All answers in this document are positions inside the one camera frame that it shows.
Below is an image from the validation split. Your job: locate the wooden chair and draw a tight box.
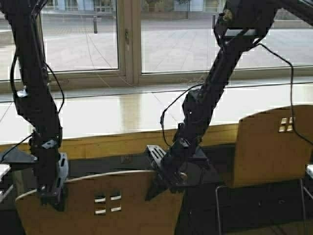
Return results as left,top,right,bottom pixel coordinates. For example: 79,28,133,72
15,170,184,235
214,104,313,235

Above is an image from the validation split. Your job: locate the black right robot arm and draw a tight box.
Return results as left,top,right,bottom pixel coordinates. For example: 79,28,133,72
145,0,313,201

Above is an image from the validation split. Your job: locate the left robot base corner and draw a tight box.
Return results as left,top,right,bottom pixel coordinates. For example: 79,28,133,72
0,164,13,203

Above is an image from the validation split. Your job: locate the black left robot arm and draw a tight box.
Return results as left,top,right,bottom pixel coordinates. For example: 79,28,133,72
0,0,68,212

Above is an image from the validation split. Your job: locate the dark bollard outside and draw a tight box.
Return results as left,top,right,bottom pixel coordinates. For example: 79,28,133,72
93,16,98,34

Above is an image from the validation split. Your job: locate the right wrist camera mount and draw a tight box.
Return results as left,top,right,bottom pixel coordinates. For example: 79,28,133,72
180,147,221,188

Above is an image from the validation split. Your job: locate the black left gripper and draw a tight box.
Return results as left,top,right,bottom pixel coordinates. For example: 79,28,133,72
30,139,68,212

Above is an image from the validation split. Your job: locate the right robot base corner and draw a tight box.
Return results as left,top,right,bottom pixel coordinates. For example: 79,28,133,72
302,164,313,200

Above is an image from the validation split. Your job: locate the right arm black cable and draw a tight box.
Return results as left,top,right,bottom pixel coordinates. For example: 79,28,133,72
159,43,313,147

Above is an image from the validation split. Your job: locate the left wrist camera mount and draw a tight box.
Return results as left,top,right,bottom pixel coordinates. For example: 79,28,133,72
0,147,38,171

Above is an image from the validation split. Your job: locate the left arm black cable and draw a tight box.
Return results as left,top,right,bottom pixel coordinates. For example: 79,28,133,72
9,14,66,116

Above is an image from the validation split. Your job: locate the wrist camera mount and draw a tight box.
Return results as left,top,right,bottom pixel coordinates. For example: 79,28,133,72
0,147,38,171
180,147,221,188

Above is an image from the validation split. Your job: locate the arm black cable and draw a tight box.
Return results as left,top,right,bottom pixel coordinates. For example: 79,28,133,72
159,43,313,147
9,14,66,116

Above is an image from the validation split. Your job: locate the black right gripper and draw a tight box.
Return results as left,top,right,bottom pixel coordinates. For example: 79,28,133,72
145,141,192,201

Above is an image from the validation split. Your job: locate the long wooden window counter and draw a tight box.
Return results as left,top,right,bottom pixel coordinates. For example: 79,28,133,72
0,83,313,160

